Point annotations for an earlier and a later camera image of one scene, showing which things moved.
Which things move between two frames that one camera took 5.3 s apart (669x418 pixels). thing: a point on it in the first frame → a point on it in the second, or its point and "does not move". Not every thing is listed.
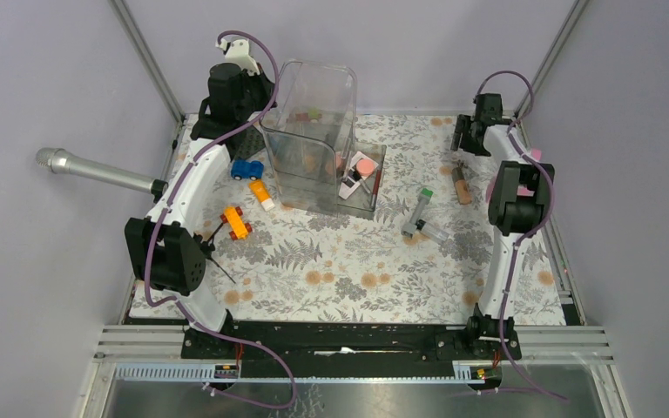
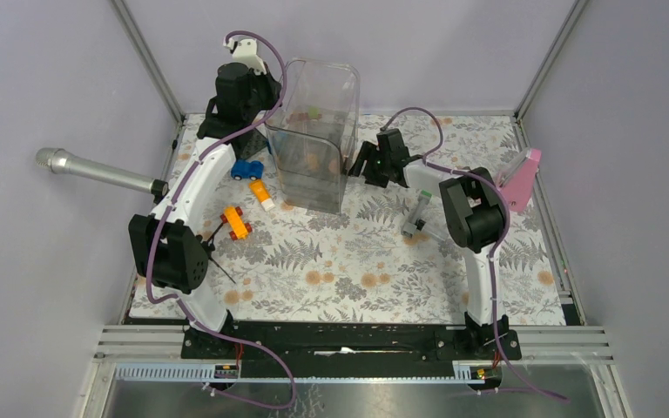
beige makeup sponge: [310, 164] does not move
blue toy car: [243, 169] does not move
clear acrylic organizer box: [310, 120] does not move
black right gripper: [463, 123] → [368, 152]
